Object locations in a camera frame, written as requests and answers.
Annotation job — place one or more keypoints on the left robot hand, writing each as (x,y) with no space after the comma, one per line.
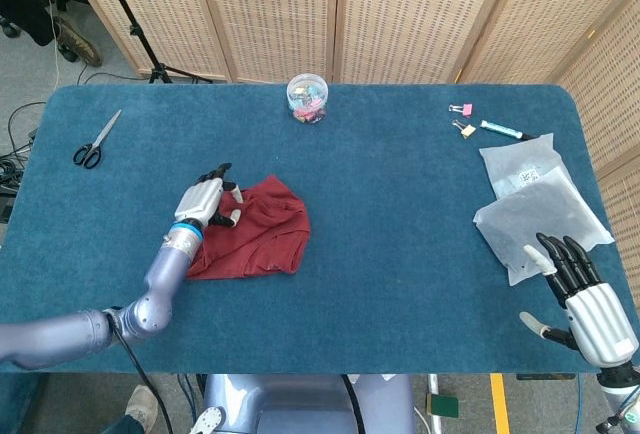
(200,199)

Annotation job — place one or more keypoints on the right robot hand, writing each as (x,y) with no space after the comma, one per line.
(602,319)

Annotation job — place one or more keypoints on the red t-shirt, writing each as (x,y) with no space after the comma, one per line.
(270,239)

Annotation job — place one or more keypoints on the white bag with dark contents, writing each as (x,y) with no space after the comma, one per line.
(540,214)

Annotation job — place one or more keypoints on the clear jar of binder clips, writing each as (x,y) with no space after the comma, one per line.
(307,99)

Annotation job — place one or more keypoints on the blue table mat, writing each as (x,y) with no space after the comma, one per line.
(375,204)

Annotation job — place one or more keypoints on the black tripod stand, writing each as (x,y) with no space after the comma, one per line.
(135,31)

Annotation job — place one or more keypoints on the green box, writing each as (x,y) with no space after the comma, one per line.
(442,405)

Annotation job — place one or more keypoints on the white labelled plastic bag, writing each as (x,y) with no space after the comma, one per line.
(515,159)

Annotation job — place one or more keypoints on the camouflage shoe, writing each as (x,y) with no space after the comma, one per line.
(77,44)

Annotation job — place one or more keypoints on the wicker folding screen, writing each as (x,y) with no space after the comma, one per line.
(275,14)

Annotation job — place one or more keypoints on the white sneaker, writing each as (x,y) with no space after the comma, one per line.
(142,404)

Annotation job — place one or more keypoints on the white green marker pen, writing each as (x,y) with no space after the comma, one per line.
(500,129)

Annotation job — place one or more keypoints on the silver robot torso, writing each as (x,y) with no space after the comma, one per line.
(300,404)

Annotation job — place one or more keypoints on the yellow binder clip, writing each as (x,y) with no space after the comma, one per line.
(469,131)

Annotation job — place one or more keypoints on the pink binder clip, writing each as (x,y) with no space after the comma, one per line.
(467,110)

